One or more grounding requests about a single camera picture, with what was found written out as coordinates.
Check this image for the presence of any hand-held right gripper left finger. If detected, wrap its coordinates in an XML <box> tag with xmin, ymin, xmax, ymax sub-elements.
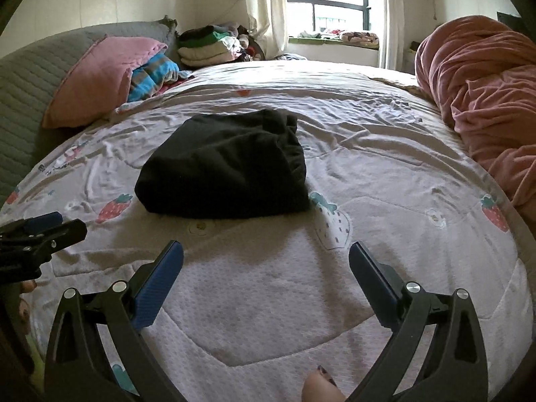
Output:
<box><xmin>44</xmin><ymin>240</ymin><xmax>187</xmax><ymax>402</ymax></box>

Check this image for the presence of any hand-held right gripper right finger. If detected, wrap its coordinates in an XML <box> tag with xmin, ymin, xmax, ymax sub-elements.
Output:
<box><xmin>345</xmin><ymin>241</ymin><xmax>488</xmax><ymax>402</ymax></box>

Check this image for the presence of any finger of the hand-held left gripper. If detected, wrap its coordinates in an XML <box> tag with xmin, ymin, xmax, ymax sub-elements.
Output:
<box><xmin>0</xmin><ymin>211</ymin><xmax>64</xmax><ymax>239</ymax></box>
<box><xmin>0</xmin><ymin>219</ymin><xmax>88</xmax><ymax>260</ymax></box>

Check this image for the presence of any black sweater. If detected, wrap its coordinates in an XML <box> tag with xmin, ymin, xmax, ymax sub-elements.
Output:
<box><xmin>134</xmin><ymin>109</ymin><xmax>311</xmax><ymax>219</ymax></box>

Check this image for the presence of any pile of folded clothes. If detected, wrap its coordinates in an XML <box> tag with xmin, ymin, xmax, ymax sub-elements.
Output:
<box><xmin>176</xmin><ymin>23</ymin><xmax>266</xmax><ymax>68</ymax></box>

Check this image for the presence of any person's left hand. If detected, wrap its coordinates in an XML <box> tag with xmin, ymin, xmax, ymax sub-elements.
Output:
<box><xmin>17</xmin><ymin>278</ymin><xmax>38</xmax><ymax>323</ymax></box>

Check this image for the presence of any light green cloth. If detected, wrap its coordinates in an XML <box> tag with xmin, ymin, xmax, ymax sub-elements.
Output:
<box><xmin>23</xmin><ymin>324</ymin><xmax>47</xmax><ymax>386</ymax></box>

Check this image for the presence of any strawberry print bed sheet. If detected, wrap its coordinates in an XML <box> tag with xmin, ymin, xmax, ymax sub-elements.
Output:
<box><xmin>0</xmin><ymin>59</ymin><xmax>534</xmax><ymax>402</ymax></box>

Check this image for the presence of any green quilted headboard cover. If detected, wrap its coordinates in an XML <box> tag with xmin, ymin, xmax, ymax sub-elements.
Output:
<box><xmin>0</xmin><ymin>16</ymin><xmax>179</xmax><ymax>206</ymax></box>

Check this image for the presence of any pink pillow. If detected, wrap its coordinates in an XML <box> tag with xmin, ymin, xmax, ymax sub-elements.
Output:
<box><xmin>42</xmin><ymin>36</ymin><xmax>169</xmax><ymax>130</ymax></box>

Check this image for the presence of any blue striped blanket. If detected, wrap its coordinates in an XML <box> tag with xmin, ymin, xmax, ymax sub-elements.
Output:
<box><xmin>127</xmin><ymin>52</ymin><xmax>195</xmax><ymax>103</ymax></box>

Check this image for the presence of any pink duvet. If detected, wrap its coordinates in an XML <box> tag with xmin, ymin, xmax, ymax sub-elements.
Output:
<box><xmin>414</xmin><ymin>14</ymin><xmax>536</xmax><ymax>218</ymax></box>

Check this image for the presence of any patterned cloth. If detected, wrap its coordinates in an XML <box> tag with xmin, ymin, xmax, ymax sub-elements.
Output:
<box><xmin>339</xmin><ymin>29</ymin><xmax>381</xmax><ymax>49</ymax></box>

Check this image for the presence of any green windowsill mat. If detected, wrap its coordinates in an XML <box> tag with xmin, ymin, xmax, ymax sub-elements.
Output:
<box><xmin>288</xmin><ymin>37</ymin><xmax>380</xmax><ymax>49</ymax></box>

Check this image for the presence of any cream curtain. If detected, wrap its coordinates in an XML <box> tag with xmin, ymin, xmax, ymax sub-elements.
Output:
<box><xmin>243</xmin><ymin>0</ymin><xmax>289</xmax><ymax>60</ymax></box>
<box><xmin>379</xmin><ymin>0</ymin><xmax>405</xmax><ymax>70</ymax></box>

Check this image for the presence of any dark framed window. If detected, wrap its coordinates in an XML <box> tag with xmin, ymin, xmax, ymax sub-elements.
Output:
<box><xmin>285</xmin><ymin>0</ymin><xmax>382</xmax><ymax>40</ymax></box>

